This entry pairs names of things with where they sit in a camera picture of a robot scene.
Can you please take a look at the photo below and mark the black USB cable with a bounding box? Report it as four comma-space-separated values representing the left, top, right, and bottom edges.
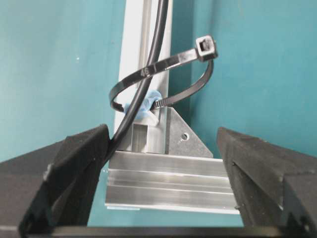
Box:
110, 0, 176, 147

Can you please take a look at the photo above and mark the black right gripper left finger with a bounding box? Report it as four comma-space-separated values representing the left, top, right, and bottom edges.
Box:
0, 124, 109, 238

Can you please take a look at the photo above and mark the silver aluminium extrusion frame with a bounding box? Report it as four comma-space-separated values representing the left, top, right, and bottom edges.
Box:
105, 0, 239, 215

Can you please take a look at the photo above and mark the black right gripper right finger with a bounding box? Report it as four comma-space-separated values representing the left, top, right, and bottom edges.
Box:
216, 127, 317, 238

